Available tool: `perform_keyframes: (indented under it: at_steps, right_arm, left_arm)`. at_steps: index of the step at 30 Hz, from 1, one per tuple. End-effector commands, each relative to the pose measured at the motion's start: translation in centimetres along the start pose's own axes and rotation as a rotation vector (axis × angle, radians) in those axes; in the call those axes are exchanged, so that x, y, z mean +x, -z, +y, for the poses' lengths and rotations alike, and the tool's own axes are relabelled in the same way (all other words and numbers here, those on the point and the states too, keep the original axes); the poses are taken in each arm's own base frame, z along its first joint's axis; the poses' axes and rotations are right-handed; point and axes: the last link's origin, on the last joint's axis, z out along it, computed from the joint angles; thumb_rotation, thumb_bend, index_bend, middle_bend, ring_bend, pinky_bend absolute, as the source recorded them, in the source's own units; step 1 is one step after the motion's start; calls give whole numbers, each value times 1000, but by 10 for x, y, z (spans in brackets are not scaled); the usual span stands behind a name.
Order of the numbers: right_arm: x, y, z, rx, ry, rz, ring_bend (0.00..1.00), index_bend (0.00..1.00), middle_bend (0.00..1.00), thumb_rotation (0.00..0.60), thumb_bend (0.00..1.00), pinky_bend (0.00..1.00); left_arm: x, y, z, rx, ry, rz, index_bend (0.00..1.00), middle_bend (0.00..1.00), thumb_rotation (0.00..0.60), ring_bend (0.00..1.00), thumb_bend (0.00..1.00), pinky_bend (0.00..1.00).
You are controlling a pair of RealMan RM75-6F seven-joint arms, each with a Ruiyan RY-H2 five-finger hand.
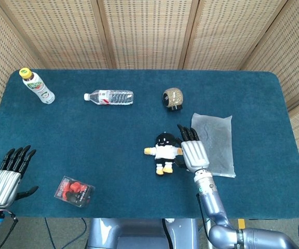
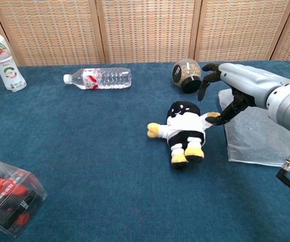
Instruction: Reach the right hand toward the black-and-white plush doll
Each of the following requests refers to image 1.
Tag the clear plastic water bottle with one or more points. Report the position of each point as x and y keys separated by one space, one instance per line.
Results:
x=110 y=97

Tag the blue table mat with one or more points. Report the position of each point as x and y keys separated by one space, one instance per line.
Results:
x=113 y=145

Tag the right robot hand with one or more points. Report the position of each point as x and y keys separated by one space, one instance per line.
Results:
x=195 y=155

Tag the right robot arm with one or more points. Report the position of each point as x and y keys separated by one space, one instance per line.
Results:
x=232 y=225

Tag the woven bamboo folding screen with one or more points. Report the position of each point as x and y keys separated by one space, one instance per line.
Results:
x=149 y=33

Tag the translucent plastic bag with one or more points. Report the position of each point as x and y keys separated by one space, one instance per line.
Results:
x=214 y=145

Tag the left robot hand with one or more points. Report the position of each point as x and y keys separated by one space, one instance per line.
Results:
x=5 y=179

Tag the yellow-capped drink bottle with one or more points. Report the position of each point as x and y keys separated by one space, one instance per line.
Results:
x=38 y=87

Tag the red items plastic packet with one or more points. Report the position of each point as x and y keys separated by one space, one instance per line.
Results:
x=74 y=192

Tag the grey robot torso base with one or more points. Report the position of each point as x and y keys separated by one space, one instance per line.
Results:
x=141 y=234

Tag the black and white plush toy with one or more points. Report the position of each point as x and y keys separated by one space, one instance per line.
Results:
x=165 y=153

